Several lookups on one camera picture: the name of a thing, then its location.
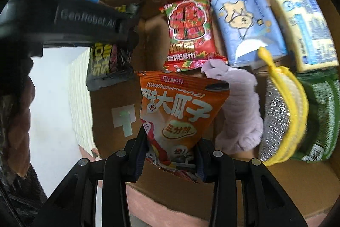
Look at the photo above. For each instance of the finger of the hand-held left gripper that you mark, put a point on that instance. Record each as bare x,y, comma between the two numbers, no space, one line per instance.
128,30

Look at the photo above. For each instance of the cardboard box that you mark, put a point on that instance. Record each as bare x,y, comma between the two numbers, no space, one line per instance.
265,189

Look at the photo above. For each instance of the blue tissue pack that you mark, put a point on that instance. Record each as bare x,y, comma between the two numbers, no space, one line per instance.
244,22

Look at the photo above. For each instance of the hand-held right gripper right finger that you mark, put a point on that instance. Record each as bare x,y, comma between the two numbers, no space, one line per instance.
200,160

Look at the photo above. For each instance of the yellow rimmed silver scouring pad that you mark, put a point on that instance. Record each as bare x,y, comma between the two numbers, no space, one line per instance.
279,115

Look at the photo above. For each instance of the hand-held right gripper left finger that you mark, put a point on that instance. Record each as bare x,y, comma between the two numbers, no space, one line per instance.
139,152

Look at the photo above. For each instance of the orange snack packet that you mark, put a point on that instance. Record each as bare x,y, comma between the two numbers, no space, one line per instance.
175,110

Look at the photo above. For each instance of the purple cloth toy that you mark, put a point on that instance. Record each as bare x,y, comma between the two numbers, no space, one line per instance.
239,99

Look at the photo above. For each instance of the person's left hand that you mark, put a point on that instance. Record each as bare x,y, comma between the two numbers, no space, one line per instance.
18,123

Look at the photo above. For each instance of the red wet wipe packet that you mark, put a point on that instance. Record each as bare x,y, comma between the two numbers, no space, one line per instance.
190,27

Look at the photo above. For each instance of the black shoe wipe packet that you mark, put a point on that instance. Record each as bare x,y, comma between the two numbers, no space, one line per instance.
103,64

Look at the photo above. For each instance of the green packet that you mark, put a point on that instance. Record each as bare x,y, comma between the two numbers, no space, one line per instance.
321,110

